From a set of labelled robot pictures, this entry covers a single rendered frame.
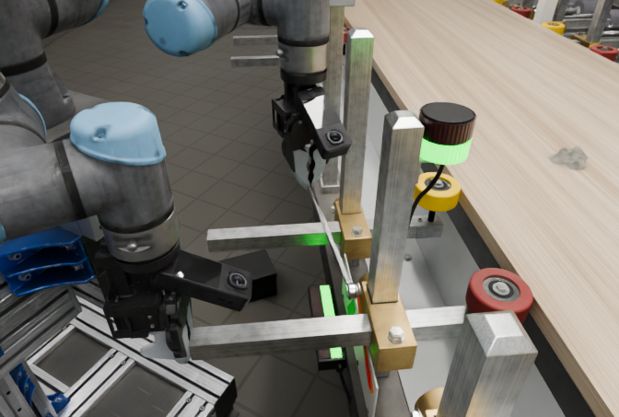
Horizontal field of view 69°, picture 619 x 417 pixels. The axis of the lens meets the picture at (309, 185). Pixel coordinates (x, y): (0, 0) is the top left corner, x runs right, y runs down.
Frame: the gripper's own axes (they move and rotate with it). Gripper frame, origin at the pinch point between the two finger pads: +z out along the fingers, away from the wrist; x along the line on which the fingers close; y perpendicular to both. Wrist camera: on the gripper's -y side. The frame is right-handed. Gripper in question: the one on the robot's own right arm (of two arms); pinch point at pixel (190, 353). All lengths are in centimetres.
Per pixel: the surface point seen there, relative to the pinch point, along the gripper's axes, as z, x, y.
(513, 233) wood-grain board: -8, -11, -49
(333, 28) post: -28, -53, -26
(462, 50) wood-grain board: -8, -100, -76
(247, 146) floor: 82, -206, 0
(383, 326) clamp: -4.8, 1.7, -25.7
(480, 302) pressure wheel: -8.3, 1.8, -38.1
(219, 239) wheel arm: 0.2, -23.5, -2.5
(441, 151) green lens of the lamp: -29.3, -1.2, -30.2
